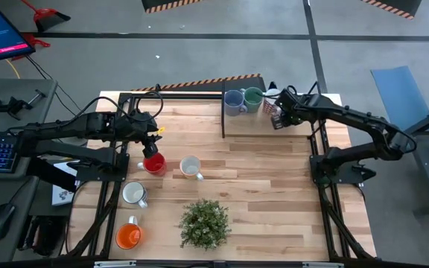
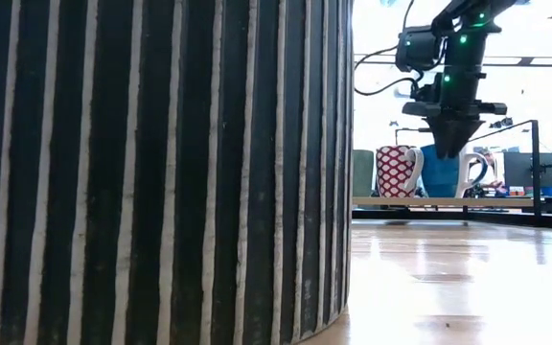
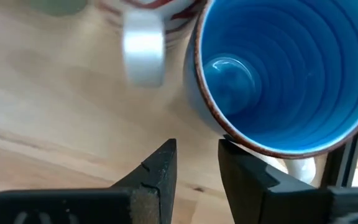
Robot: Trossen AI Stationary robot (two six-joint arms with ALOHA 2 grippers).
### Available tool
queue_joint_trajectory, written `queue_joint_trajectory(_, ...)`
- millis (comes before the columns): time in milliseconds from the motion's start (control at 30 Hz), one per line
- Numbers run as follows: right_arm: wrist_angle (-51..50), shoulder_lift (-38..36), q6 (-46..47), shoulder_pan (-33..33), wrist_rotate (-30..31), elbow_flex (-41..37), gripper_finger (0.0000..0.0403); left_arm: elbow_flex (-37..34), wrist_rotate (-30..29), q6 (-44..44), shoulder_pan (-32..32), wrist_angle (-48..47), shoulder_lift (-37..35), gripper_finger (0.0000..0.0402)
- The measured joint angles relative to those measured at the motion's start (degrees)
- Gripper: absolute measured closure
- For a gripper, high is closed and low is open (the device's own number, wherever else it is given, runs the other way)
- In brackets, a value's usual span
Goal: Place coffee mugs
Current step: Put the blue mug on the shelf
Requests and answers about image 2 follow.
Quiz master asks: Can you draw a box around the blue mug white handle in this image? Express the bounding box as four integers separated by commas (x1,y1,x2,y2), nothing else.
418,143,491,199

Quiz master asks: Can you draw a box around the black camera cable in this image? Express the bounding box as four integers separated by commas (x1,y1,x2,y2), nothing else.
354,0,421,97

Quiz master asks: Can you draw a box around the potted plant black striped pot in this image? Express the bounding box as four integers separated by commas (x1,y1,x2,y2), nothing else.
0,0,356,345

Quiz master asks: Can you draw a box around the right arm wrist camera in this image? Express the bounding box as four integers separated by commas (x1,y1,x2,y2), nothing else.
394,25,446,73

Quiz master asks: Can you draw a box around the black background frame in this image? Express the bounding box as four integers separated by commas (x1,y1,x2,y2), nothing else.
394,126,433,148

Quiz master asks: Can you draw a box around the wooden shelf black frame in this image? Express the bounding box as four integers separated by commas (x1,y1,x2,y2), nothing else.
352,118,541,226

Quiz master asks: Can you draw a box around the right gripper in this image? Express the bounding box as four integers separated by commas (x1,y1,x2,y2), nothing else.
402,31,508,159

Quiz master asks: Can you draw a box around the pale green mug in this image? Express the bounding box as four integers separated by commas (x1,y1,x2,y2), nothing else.
352,149,376,198

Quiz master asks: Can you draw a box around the red white patterned mug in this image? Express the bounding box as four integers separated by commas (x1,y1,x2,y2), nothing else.
375,145,426,199

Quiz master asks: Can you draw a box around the black box monitor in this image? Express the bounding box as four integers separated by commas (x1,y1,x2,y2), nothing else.
503,151,552,189

